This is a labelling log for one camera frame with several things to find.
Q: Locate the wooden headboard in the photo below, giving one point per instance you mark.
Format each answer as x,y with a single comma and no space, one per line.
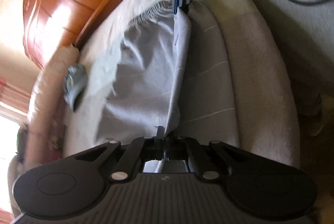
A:
65,4

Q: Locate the bed with patchwork sheet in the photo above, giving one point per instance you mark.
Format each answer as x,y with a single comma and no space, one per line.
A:
261,83

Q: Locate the pink folded quilt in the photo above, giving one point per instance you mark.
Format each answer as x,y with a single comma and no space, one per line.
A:
44,109

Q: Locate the patterned curtain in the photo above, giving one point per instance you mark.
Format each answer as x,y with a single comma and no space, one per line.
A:
13,93

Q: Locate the window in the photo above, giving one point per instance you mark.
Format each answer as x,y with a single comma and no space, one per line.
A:
7,135

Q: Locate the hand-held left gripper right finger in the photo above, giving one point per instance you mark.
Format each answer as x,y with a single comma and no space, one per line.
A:
177,145

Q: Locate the grey pants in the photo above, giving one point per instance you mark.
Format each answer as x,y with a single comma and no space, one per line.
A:
146,70

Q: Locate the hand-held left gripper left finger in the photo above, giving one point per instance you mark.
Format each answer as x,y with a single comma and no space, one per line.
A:
159,139

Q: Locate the blue cap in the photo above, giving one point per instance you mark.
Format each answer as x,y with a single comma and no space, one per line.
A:
75,83

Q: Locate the folded grey-green cloth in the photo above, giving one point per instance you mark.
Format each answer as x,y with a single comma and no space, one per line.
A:
20,140

